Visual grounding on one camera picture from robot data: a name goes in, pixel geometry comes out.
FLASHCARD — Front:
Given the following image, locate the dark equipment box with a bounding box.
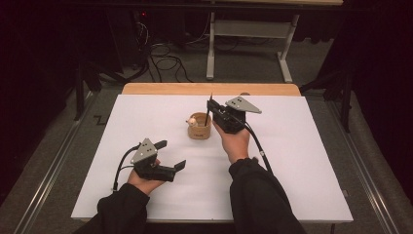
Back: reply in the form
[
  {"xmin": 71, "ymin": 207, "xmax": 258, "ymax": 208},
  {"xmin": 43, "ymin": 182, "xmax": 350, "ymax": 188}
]
[{"xmin": 106, "ymin": 9, "xmax": 154, "ymax": 72}]

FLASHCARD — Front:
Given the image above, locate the thin black wooden-tipped brush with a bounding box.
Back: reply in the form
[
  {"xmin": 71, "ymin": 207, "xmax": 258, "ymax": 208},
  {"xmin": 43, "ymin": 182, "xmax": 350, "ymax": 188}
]
[{"xmin": 204, "ymin": 93, "xmax": 214, "ymax": 128}]

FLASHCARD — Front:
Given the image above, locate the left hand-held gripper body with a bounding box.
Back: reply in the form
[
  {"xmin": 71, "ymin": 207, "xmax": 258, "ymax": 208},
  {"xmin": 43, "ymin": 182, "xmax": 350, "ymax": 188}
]
[{"xmin": 131, "ymin": 137, "xmax": 176, "ymax": 182}]

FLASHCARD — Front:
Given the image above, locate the black floor cable bundle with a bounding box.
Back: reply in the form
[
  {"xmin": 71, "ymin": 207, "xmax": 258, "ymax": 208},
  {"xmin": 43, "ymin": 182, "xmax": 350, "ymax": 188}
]
[{"xmin": 135, "ymin": 19, "xmax": 195, "ymax": 84}]

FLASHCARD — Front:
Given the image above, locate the white table cover board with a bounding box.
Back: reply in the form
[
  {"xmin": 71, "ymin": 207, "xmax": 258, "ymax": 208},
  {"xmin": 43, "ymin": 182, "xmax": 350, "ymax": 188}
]
[{"xmin": 70, "ymin": 94, "xmax": 355, "ymax": 224}]

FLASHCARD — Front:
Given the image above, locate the left hand-held gripper black cable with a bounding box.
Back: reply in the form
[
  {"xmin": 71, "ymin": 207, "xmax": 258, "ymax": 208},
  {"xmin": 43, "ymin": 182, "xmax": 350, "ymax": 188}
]
[{"xmin": 112, "ymin": 143, "xmax": 141, "ymax": 193}]

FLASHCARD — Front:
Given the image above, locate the right hand-held gripper black cable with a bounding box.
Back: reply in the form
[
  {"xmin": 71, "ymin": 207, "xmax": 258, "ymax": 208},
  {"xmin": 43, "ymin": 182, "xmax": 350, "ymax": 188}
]
[{"xmin": 227, "ymin": 111, "xmax": 274, "ymax": 175}]

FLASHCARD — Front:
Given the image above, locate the person's right hand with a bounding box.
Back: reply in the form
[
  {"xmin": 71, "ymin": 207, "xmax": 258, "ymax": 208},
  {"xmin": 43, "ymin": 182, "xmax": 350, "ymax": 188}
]
[{"xmin": 212, "ymin": 121, "xmax": 251, "ymax": 164}]

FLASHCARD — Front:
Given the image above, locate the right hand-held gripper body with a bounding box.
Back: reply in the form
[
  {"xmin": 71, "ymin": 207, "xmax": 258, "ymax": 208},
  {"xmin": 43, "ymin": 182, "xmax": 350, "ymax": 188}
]
[{"xmin": 213, "ymin": 96, "xmax": 263, "ymax": 135}]

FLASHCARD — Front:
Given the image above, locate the person's left hand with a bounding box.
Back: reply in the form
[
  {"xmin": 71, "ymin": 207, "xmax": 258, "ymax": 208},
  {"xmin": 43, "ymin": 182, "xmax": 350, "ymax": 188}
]
[{"xmin": 127, "ymin": 159, "xmax": 167, "ymax": 196}]

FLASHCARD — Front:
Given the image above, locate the round wooden brush holder cup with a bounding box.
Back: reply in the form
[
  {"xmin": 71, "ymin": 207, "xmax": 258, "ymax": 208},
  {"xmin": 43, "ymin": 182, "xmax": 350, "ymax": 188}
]
[{"xmin": 187, "ymin": 112, "xmax": 212, "ymax": 140}]

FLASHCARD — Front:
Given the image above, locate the white metal desk frame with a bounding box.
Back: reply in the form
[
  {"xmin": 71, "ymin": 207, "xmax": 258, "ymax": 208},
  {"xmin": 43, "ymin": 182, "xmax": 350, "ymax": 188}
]
[{"xmin": 201, "ymin": 0, "xmax": 345, "ymax": 83}]

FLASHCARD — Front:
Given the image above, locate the hand-held gripper black cable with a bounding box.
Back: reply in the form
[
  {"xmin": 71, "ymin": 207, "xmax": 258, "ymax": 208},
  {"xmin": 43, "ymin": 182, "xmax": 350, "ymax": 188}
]
[
  {"xmin": 227, "ymin": 111, "xmax": 274, "ymax": 175},
  {"xmin": 112, "ymin": 143, "xmax": 141, "ymax": 193}
]

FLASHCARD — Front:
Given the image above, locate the black metal stand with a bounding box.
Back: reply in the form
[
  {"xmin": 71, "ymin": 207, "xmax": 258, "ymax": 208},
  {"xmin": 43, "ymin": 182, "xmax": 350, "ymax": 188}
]
[
  {"xmin": 73, "ymin": 60, "xmax": 110, "ymax": 122},
  {"xmin": 299, "ymin": 68, "xmax": 355, "ymax": 134}
]

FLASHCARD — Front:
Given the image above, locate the metal floor rail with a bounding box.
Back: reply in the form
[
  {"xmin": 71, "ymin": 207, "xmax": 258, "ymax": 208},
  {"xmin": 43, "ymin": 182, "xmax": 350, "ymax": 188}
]
[
  {"xmin": 326, "ymin": 99, "xmax": 401, "ymax": 234},
  {"xmin": 13, "ymin": 92, "xmax": 99, "ymax": 234}
]

